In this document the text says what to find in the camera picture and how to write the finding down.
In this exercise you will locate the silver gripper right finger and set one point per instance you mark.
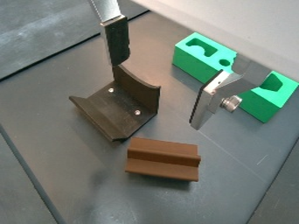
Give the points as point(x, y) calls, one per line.
point(220, 93)

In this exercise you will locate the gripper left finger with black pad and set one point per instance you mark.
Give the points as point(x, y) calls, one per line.
point(114, 29)

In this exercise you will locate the green foam shape board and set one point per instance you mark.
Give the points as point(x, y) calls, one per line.
point(201, 57)

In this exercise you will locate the black curved fixture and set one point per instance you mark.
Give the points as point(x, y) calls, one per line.
point(122, 106)

